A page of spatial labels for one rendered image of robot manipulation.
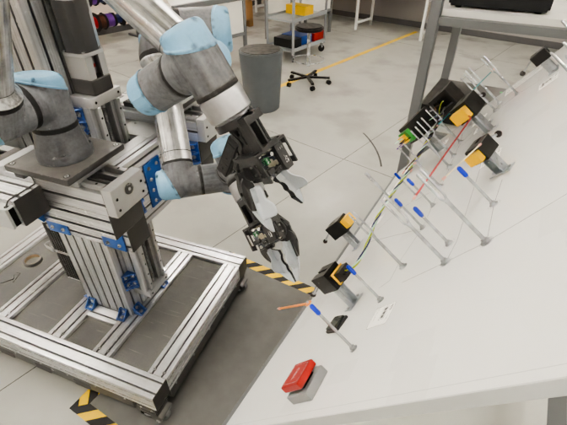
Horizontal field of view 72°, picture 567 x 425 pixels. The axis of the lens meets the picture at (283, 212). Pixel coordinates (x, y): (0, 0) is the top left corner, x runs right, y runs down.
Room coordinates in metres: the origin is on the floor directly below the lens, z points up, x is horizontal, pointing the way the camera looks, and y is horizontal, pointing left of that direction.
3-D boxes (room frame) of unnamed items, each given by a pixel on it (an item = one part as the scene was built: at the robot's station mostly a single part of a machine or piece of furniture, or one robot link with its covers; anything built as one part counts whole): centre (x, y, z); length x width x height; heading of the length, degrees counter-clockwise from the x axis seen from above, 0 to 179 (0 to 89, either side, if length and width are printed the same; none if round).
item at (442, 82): (1.54, -0.76, 1.09); 0.35 x 0.33 x 0.07; 149
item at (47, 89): (0.99, 0.63, 1.33); 0.13 x 0.12 x 0.14; 155
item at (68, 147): (0.99, 0.62, 1.21); 0.15 x 0.15 x 0.10
